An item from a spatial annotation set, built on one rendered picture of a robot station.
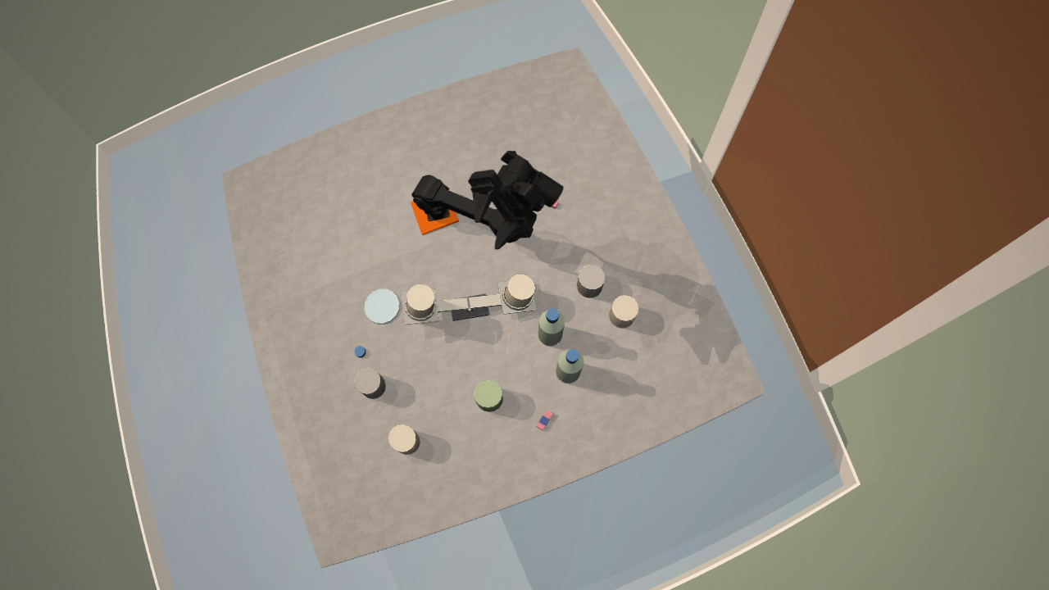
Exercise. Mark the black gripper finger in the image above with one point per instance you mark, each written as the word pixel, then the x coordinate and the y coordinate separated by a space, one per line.
pixel 483 197
pixel 505 233

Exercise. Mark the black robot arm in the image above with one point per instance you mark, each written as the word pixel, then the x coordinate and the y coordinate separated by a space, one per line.
pixel 433 197

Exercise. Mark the grey cylinder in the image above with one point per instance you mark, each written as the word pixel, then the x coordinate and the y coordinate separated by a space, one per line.
pixel 590 281
pixel 370 383

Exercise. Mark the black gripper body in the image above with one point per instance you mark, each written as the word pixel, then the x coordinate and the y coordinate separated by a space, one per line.
pixel 504 203

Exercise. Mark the grey balance beam with pans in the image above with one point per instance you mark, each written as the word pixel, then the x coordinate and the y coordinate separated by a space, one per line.
pixel 468 307

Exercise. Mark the beige cylinder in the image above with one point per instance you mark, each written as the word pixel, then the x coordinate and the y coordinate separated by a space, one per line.
pixel 623 312
pixel 519 290
pixel 404 439
pixel 420 301

